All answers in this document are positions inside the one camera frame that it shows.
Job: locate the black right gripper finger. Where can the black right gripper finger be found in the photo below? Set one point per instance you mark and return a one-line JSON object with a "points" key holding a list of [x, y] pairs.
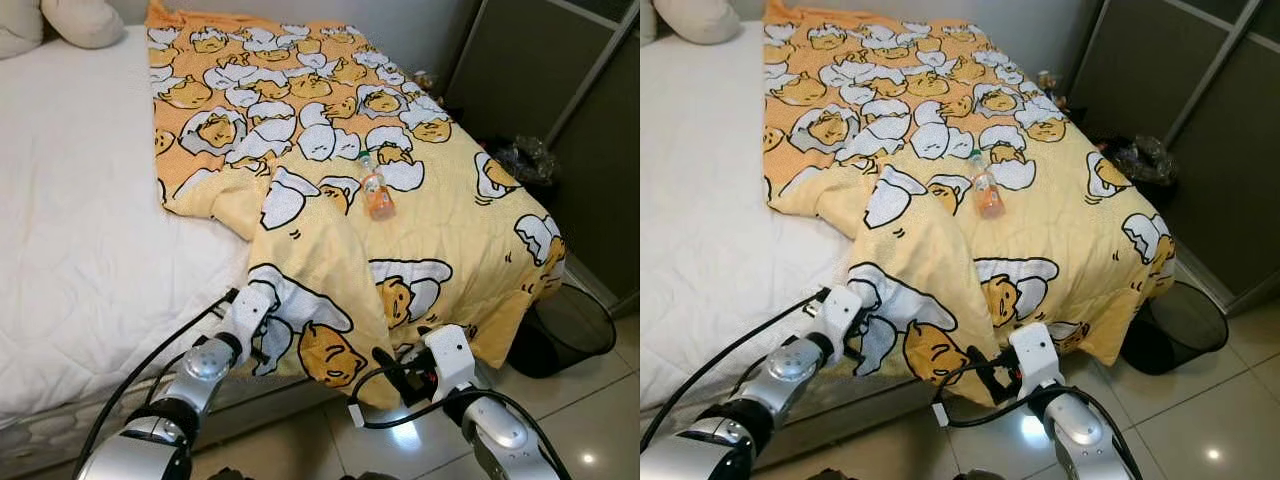
{"points": [[980, 362], [388, 364]]}

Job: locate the yellow cartoon egg blanket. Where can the yellow cartoon egg blanket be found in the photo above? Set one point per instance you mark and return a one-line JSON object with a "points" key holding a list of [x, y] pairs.
{"points": [[940, 120], [330, 120]]}

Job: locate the grey patterned mattress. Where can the grey patterned mattress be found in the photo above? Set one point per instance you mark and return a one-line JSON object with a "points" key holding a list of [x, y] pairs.
{"points": [[60, 435], [880, 410]]}

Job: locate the black mesh waste bin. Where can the black mesh waste bin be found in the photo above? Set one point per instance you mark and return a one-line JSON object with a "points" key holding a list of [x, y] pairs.
{"points": [[570, 330], [1180, 328]]}

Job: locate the orange drink plastic bottle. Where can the orange drink plastic bottle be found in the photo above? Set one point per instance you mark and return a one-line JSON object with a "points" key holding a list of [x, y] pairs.
{"points": [[378, 195], [988, 195]]}

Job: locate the white quilted bed sheet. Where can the white quilted bed sheet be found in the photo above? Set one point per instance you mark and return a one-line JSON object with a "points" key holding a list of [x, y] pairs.
{"points": [[700, 210], [90, 210]]}

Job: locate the bin with black bag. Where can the bin with black bag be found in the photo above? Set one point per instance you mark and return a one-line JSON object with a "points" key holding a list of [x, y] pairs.
{"points": [[525, 162], [1140, 162]]}

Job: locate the small clear bottle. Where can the small clear bottle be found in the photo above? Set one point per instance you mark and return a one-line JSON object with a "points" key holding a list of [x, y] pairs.
{"points": [[1049, 83]]}

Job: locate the dark grey sliding wardrobe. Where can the dark grey sliding wardrobe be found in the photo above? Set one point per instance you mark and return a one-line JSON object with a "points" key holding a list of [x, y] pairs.
{"points": [[540, 70], [1180, 70]]}

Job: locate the beige pillow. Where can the beige pillow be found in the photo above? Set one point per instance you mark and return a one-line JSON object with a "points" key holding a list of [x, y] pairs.
{"points": [[646, 18], [700, 18], [18, 25], [85, 20]]}

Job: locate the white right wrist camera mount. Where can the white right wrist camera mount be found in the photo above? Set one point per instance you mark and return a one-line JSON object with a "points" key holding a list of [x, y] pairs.
{"points": [[1036, 355], [450, 358]]}

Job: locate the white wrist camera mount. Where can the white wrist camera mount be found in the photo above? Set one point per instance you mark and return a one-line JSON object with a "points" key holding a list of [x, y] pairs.
{"points": [[842, 310], [1036, 355], [250, 310], [450, 358]]}

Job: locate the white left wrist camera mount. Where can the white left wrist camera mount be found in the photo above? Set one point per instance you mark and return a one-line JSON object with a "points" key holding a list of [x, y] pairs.
{"points": [[250, 310], [842, 310]]}

